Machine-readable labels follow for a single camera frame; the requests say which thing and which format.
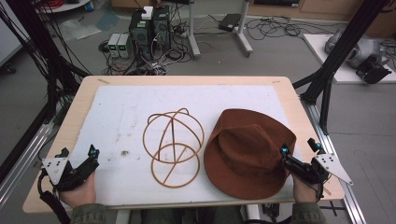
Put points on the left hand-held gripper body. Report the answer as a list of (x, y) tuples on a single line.
[(73, 174)]

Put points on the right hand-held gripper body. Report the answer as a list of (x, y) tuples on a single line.
[(311, 171)]

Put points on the brown felt hat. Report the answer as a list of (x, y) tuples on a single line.
[(249, 155)]

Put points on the person's left hand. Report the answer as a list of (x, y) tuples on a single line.
[(79, 194)]

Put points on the person's right hand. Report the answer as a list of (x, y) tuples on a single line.
[(304, 191)]

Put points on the white table mat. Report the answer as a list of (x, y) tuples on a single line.
[(130, 124)]

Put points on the white floor platform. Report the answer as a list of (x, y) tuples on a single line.
[(323, 56)]

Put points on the black device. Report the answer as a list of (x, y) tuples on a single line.
[(372, 71)]

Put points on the grey robot shell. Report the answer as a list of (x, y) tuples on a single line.
[(364, 49)]

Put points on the grey power supply unit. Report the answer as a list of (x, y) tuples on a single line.
[(113, 45), (124, 45)]

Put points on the person's legs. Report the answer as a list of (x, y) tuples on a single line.
[(190, 216)]

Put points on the clear plastic sheet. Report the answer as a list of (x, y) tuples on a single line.
[(77, 29)]

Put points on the white cabinet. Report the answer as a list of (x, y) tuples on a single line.
[(7, 40)]

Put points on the white desk leg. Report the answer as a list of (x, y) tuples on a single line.
[(243, 31), (193, 31)]

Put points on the black computer tower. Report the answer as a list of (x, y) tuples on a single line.
[(141, 34), (162, 28)]

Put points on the blue-grey sheet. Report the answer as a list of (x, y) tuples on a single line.
[(108, 20)]

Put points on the flat black box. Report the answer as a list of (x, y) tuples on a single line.
[(229, 21)]

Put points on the blue tape roll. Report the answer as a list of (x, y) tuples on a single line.
[(89, 6)]

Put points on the white round table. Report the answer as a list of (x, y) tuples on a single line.
[(65, 6)]

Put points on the small white box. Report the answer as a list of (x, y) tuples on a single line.
[(147, 12)]

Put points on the aluminium rail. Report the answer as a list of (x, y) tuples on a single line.
[(21, 165), (336, 161)]

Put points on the black metal frame stand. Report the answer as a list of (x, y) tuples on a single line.
[(37, 46), (345, 40)]

